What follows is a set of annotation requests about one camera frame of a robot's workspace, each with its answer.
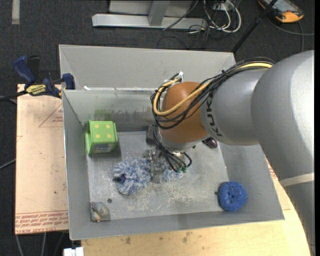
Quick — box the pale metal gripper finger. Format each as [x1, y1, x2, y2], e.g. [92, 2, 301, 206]
[142, 149, 155, 164]
[150, 157, 163, 184]

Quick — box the blue and white fluffy cloth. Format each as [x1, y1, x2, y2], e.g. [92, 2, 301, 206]
[111, 156, 185, 196]

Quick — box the green cube with yellow dots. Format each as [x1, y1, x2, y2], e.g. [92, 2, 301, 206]
[84, 119, 119, 156]

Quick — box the grey metal bin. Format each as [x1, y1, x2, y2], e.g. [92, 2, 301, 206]
[58, 44, 285, 241]

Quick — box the small grey toy animal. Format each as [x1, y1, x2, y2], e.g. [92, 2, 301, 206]
[90, 201, 111, 223]

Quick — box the blue round scrubber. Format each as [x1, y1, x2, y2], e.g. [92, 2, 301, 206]
[217, 181, 249, 213]

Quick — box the black cylinder on white bracket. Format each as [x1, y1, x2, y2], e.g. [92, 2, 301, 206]
[201, 136, 219, 150]

